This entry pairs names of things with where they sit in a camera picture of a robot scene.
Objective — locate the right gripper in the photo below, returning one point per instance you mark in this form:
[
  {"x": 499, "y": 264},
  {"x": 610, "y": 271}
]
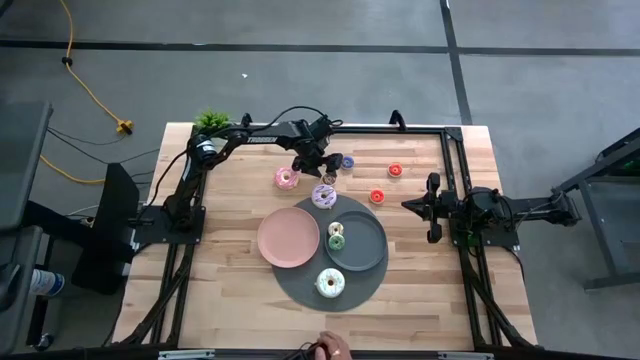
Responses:
[{"x": 435, "y": 207}]

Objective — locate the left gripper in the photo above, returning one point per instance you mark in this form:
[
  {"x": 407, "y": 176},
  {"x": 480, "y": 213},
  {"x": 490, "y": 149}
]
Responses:
[{"x": 315, "y": 150}]

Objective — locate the small brown frosted donut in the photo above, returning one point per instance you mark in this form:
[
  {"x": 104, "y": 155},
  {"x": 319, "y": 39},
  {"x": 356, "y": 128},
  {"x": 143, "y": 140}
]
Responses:
[{"x": 325, "y": 182}]

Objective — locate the small blue frosted donut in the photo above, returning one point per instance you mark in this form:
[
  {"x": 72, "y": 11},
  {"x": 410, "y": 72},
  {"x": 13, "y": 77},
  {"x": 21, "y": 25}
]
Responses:
[{"x": 344, "y": 165}]

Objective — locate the large purple frosted donut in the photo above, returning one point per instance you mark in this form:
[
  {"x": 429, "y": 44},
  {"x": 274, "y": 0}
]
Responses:
[{"x": 317, "y": 200}]

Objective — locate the small red frosted donut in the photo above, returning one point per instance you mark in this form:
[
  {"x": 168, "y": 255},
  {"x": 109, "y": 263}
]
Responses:
[
  {"x": 390, "y": 172},
  {"x": 372, "y": 198}
]

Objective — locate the large pink frosted donut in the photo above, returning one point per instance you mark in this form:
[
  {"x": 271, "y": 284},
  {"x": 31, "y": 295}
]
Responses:
[{"x": 280, "y": 182}]

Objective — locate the small cream frosted donut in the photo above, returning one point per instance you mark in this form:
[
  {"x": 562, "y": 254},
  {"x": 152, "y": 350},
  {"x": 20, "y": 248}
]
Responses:
[{"x": 330, "y": 230}]

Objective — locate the small green frosted donut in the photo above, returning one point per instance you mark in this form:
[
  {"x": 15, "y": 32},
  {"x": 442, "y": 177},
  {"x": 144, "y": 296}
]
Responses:
[{"x": 332, "y": 245}]

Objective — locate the large white blue frosted donut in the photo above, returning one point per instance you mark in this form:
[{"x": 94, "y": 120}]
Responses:
[{"x": 320, "y": 280}]

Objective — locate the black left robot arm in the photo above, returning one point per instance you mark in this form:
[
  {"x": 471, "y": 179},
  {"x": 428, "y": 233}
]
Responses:
[{"x": 262, "y": 139}]

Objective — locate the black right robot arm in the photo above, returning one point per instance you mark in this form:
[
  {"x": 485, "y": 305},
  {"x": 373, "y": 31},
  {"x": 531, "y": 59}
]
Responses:
[{"x": 530, "y": 207}]

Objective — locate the dark grey plate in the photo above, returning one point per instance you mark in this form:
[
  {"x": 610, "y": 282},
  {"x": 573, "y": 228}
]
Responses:
[{"x": 365, "y": 245}]

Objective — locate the pink plate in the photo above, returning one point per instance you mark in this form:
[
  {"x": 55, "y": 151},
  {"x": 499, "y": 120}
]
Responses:
[{"x": 288, "y": 237}]

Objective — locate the round dark woven placemat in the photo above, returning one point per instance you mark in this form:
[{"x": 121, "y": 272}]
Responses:
[{"x": 300, "y": 285}]

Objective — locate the green potted plant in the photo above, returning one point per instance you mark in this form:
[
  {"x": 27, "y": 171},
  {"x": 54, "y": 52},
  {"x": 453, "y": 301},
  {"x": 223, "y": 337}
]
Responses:
[{"x": 212, "y": 121}]

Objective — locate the person's hand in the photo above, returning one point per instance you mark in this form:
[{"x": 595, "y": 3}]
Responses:
[{"x": 332, "y": 347}]

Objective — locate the grey metal cart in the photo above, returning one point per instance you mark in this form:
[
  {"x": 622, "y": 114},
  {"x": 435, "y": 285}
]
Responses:
[{"x": 600, "y": 215}]

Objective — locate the black support stand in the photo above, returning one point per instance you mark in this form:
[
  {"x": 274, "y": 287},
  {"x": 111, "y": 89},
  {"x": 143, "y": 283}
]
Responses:
[{"x": 117, "y": 215}]

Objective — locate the white blue bottle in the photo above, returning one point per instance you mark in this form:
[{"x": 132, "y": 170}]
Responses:
[{"x": 47, "y": 283}]

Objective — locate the grey desk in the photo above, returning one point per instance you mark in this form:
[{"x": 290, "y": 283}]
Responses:
[{"x": 22, "y": 160}]

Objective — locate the black aluminium table frame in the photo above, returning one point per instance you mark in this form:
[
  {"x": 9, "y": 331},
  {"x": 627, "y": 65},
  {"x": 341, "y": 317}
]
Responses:
[{"x": 350, "y": 131}]

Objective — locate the black frame clamp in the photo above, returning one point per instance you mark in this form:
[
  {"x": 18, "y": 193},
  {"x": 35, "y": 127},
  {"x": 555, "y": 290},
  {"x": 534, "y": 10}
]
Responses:
[
  {"x": 246, "y": 119},
  {"x": 397, "y": 118}
]

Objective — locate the silver bracket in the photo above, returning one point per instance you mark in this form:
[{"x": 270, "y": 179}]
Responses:
[
  {"x": 187, "y": 354},
  {"x": 465, "y": 355}
]

